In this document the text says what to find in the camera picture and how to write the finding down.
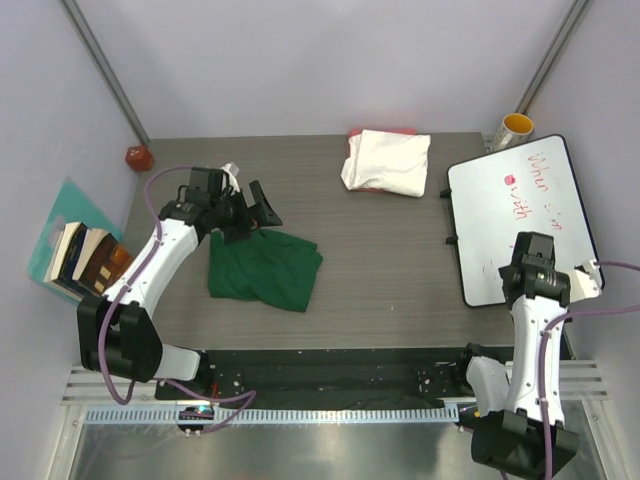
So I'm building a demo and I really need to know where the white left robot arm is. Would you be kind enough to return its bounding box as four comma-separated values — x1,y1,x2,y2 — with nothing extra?
77,170,282,399

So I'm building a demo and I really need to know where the red cube block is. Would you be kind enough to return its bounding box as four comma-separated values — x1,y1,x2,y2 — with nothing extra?
125,145,154,172

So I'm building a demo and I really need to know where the teal plastic folder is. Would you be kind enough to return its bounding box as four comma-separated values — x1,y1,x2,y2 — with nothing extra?
27,177,123,305

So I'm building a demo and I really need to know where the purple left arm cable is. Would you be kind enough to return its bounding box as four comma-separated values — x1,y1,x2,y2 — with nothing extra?
98,166,259,434

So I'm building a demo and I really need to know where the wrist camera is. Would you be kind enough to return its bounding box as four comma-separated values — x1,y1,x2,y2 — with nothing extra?
185,162,240,202
567,260,602,303

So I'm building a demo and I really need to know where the white slotted cable duct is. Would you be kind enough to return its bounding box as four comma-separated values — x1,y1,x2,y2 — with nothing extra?
84,404,459,426

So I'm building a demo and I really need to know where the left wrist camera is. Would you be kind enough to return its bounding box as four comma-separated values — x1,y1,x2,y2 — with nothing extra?
185,162,240,202

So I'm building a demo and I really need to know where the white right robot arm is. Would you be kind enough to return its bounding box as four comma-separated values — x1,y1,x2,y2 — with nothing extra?
451,232,602,479

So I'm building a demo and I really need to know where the yellow and white cup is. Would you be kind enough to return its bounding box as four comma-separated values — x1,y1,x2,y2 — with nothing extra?
489,113,534,152

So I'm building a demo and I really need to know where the folded white t shirt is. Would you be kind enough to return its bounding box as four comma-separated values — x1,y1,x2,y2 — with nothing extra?
341,129,431,198

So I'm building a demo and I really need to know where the white dry-erase board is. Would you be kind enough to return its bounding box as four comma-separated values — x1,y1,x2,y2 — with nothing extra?
446,134,598,307

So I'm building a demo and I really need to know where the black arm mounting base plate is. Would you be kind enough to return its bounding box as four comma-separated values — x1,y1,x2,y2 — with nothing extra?
185,348,472,411

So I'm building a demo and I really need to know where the stack of books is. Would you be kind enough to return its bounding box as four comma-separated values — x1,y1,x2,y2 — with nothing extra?
43,222,134,302

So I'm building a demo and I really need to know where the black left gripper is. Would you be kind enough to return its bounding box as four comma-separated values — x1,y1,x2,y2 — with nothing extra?
211,181,281,244

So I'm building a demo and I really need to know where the green t shirt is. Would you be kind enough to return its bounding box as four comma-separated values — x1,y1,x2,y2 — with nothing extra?
207,229,323,313

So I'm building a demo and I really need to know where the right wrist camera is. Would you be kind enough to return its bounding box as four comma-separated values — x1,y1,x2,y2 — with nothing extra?
567,260,602,303

